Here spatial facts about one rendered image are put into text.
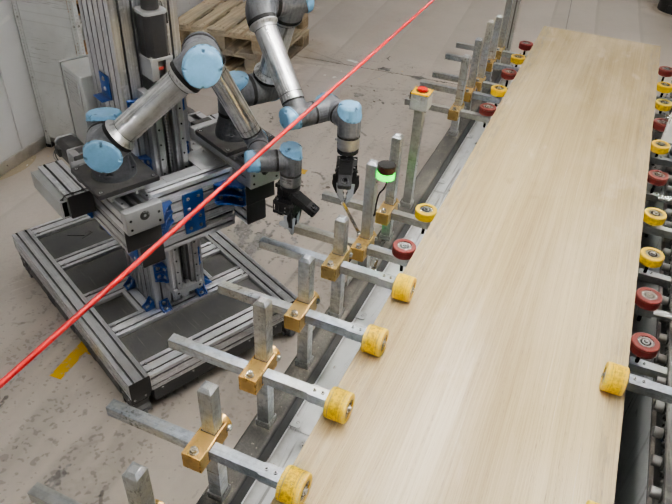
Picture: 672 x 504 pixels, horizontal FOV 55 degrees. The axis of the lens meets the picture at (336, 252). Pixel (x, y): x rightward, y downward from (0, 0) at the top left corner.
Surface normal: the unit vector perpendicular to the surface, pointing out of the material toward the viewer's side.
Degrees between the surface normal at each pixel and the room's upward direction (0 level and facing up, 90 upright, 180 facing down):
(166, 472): 0
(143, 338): 0
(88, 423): 0
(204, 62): 85
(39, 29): 90
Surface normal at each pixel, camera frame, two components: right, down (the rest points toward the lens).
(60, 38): -0.33, 0.56
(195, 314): 0.04, -0.79
